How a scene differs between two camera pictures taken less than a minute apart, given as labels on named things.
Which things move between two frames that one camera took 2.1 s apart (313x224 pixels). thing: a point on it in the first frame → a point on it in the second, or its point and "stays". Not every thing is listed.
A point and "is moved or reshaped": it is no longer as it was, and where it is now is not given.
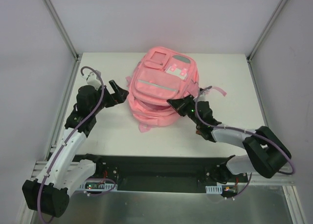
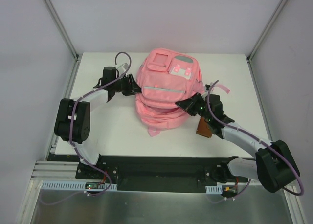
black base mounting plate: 167,173 stays
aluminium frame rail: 55,16 stays
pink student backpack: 160,75 is moved or reshaped
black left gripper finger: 120,94 → 136,87
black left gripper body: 110,97 → 128,84
